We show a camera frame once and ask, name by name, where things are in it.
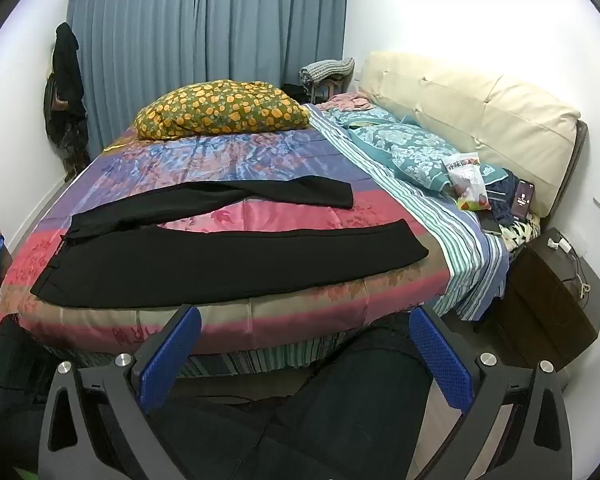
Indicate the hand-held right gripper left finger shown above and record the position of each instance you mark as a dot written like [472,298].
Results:
[172,355]

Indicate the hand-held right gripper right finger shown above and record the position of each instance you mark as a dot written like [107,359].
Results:
[440,365]

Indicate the black pants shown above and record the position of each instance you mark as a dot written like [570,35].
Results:
[205,260]

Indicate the person's legs in dark trousers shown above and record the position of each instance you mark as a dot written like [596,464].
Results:
[330,410]

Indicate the dark wooden nightstand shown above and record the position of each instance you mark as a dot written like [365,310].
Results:
[540,300]

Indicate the striped bed sheet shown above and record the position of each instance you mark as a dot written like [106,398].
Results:
[430,220]

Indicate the black smartphone dark screen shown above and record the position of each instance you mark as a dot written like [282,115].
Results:
[492,227]

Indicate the white charger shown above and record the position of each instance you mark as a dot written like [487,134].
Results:
[560,245]

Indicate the dark blue garment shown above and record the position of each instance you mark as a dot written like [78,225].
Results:
[500,200]

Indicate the black smartphone lit screen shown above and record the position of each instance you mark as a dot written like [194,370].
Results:
[522,200]

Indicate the white snack bag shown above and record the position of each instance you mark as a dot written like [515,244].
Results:
[467,180]

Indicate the teal floral pillow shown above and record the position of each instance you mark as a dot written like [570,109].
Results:
[405,145]

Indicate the pink and purple floral blanket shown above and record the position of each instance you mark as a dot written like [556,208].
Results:
[280,155]

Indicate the yellow floral pillow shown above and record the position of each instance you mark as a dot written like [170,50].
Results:
[220,110]

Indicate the cream padded headboard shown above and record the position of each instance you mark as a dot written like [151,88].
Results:
[480,105]

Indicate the pink cloth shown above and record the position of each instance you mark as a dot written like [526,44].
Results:
[347,101]

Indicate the person in dark clothes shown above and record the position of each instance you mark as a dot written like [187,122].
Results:
[67,85]

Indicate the grey folded blanket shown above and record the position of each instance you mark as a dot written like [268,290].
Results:
[327,70]

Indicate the blue curtain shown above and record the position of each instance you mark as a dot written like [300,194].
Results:
[180,25]

